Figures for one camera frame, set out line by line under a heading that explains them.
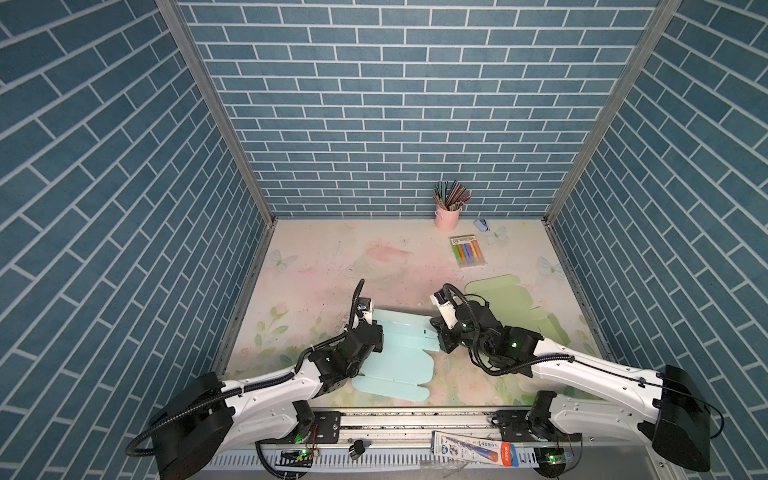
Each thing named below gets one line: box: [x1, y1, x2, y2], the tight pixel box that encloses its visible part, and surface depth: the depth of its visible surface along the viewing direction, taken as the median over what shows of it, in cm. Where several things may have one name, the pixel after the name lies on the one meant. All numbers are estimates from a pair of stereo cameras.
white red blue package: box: [431, 430, 519, 467], surface depth 72 cm
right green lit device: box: [534, 446, 567, 479], surface depth 72 cm
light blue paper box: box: [352, 309, 440, 402], surface depth 80 cm
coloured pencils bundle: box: [432, 180, 472, 211], surface depth 114 cm
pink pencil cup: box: [434, 208, 461, 232], surface depth 114 cm
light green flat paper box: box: [464, 274, 571, 345], surface depth 99 cm
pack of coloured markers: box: [449, 234, 488, 269], surface depth 111 cm
